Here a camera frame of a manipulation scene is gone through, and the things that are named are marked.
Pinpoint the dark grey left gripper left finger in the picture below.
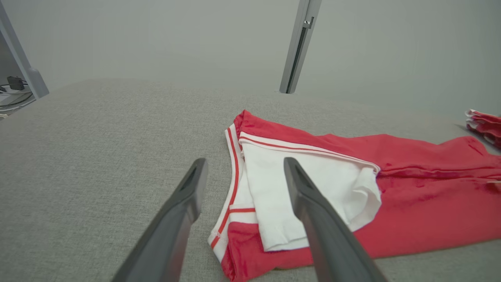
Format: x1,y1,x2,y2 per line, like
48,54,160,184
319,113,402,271
112,157,209,282

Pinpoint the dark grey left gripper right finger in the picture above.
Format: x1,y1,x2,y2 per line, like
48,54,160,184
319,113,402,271
283,157,388,282

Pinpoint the red garment with white trim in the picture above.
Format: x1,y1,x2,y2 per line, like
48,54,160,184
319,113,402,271
207,110,501,282

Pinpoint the red white striped cloth piece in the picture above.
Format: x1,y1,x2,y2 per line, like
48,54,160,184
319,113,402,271
465,109,501,148

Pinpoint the grey metal frame post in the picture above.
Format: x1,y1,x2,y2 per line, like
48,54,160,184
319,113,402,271
279,0,323,94
0,0,50,99

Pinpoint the black floor cable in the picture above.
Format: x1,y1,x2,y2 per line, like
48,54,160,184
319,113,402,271
0,92,34,109

